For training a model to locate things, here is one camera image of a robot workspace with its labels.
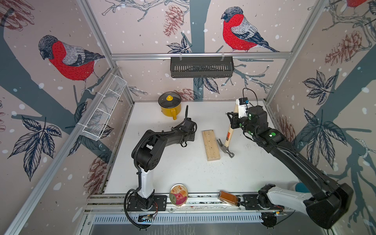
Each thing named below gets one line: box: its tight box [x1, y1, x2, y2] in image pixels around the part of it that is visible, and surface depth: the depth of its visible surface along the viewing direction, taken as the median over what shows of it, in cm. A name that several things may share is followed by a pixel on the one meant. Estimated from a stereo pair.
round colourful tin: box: [169, 183, 189, 207], surface depth 75 cm
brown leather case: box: [218, 189, 241, 208], surface depth 73 cm
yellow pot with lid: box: [158, 91, 182, 120], surface depth 108 cm
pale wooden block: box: [202, 129, 221, 161], surface depth 92 cm
